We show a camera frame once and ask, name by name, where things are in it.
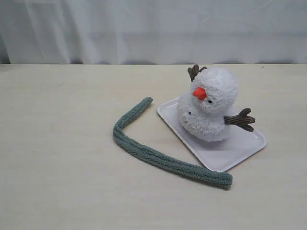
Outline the green fluffy scarf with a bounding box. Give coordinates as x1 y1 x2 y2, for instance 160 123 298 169
113 97 233 190

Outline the white plush snowman toy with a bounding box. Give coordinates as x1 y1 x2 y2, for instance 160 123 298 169
177 64 255 142

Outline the white plastic tray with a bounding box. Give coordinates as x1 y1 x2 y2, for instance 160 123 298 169
157 98 267 172

